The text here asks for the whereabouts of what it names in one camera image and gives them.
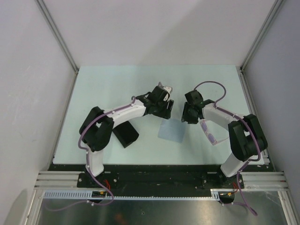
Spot light blue cleaning cloth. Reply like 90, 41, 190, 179
157, 119, 186, 143

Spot pink purple sunglasses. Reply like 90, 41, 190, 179
200, 120, 229, 145

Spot black glasses case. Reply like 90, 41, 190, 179
112, 121, 139, 148

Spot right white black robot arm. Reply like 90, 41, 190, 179
181, 90, 268, 188

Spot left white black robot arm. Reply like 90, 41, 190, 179
78, 83, 174, 188

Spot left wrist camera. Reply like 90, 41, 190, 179
158, 82, 173, 101

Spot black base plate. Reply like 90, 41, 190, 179
48, 164, 274, 189

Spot white slotted cable duct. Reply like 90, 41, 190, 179
43, 189, 220, 201

